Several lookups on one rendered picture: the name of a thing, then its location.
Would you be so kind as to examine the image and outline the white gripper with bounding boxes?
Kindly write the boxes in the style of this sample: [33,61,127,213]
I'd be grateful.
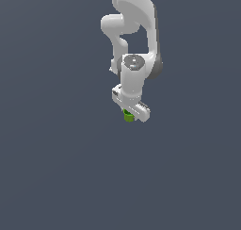
[111,84,152,123]

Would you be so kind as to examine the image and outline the small green block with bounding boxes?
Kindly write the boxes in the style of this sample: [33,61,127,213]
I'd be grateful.
[122,108,136,123]

